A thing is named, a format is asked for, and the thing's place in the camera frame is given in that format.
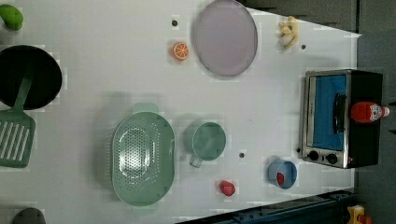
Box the red plush ketchup bottle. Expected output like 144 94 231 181
350 102 389 123

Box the black toaster oven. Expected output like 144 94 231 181
299 69 383 169

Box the green measuring cup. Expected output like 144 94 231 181
183 120 227 168

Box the green oval colander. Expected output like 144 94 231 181
111 103 176 207

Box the orange slice toy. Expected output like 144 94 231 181
171 42 190 61

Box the lavender oval plate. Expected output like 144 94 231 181
193 0 258 76

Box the red strawberry toy on table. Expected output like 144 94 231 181
219 180 235 197

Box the blue bowl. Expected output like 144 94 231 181
267 158 297 189

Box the red strawberry toy in bowl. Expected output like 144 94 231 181
276 173 285 186

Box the peeled plush banana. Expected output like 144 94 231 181
279 16 299 49

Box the green slotted spatula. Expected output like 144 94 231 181
0 75 35 168

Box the black frying pan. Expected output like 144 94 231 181
0 45 63 110

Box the yellow red toy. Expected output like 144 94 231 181
347 205 373 224

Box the grey rounded object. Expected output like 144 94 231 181
11 208 47 224

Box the green plush vegetable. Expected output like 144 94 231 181
0 4 24 31

